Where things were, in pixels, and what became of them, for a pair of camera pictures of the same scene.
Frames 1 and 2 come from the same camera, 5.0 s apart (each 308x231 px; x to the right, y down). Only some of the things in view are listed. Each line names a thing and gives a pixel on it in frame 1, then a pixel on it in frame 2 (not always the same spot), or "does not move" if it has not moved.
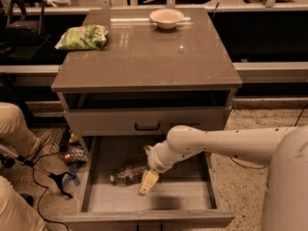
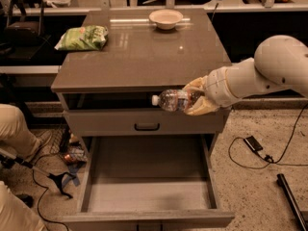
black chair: [23, 37] does not move
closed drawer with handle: [142, 121] does not move
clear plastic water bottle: [129, 174] -> [171, 99]
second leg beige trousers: [15, 214] does not move
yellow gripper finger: [148, 148] -> [199, 84]
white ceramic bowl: [166, 17] does not move
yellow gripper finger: [149, 179] -> [201, 107]
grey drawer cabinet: [146, 79] does not move
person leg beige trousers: [14, 133] does not move
